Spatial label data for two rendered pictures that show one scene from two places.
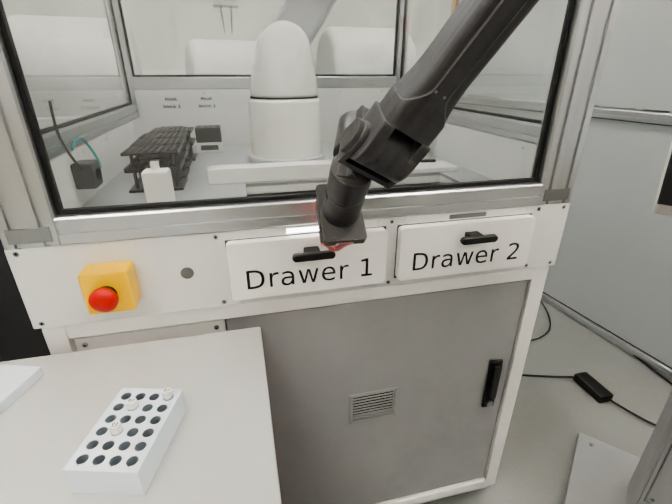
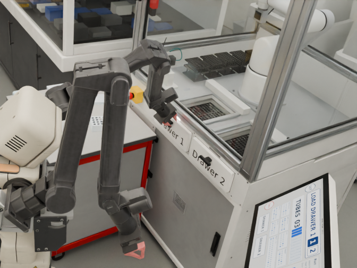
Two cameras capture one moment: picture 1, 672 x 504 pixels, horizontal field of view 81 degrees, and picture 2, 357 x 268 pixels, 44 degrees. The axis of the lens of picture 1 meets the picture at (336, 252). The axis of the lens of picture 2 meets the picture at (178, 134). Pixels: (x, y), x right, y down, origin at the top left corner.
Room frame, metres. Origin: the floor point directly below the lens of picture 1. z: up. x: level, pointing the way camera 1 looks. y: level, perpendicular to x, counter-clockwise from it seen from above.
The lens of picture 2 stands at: (-0.16, -1.60, 2.09)
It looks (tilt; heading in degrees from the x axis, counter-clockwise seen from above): 34 degrees down; 63
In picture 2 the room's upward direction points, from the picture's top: 11 degrees clockwise
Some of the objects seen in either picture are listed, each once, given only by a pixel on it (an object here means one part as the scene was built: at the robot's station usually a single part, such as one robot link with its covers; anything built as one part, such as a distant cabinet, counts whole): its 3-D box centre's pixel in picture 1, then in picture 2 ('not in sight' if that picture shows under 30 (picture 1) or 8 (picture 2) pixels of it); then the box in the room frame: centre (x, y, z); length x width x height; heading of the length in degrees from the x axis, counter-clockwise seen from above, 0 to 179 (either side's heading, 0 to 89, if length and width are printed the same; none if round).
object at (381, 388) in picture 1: (303, 325); (229, 178); (1.13, 0.11, 0.40); 1.03 x 0.95 x 0.80; 104
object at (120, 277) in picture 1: (110, 288); (135, 94); (0.56, 0.36, 0.88); 0.07 x 0.05 x 0.07; 104
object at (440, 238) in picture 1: (466, 247); (210, 164); (0.72, -0.26, 0.87); 0.29 x 0.02 x 0.11; 104
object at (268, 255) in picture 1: (310, 263); (172, 126); (0.65, 0.05, 0.87); 0.29 x 0.02 x 0.11; 104
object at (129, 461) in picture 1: (132, 436); (102, 123); (0.35, 0.25, 0.78); 0.12 x 0.08 x 0.04; 178
